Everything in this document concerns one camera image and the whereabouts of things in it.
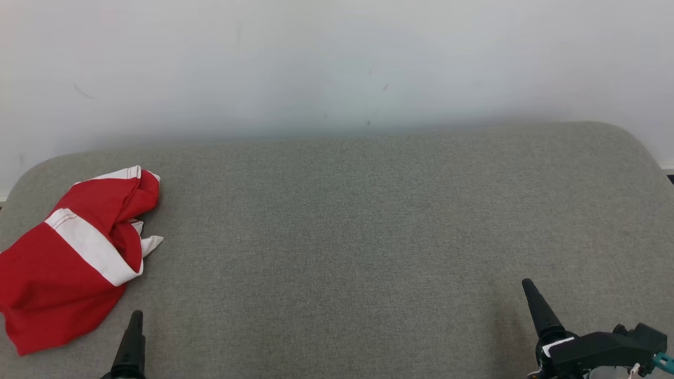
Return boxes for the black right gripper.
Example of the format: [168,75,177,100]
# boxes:
[521,279,660,379]

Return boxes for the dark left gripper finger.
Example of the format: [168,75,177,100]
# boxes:
[110,310,147,379]

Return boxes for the grey fabric sofa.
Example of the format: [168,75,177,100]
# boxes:
[0,121,674,379]

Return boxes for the red shorts with white stripes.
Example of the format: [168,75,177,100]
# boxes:
[0,208,145,357]

